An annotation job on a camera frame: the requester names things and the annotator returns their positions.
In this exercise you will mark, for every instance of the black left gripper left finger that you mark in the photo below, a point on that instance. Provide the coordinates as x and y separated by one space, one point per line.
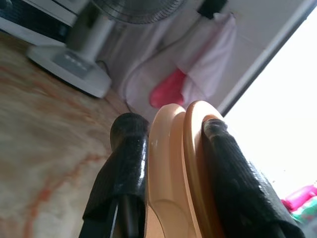
123 173

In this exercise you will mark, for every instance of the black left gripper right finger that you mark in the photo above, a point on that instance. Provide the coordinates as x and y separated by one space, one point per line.
235 178

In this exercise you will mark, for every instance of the orange round lidded container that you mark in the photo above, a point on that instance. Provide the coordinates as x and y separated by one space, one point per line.
171 161

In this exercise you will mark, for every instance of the pink plastic item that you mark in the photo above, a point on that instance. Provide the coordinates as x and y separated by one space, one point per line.
301 196

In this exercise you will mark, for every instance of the green patterned item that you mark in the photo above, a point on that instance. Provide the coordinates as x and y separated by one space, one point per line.
307 215

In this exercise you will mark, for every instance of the pink plastic bag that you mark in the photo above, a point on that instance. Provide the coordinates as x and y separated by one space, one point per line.
166 91

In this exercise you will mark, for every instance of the white standing fan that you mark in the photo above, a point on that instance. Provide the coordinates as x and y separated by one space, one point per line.
74 59

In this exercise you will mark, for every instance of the white hanging cloth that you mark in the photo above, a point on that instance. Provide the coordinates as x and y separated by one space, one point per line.
158 49

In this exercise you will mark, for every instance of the white appliance with dark panel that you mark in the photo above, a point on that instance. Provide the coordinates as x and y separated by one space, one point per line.
29 22

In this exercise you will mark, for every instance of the white door frame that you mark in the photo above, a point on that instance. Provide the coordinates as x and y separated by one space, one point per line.
270 52

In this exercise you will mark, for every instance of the black wall fixture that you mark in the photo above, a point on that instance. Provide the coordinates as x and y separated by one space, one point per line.
210 7

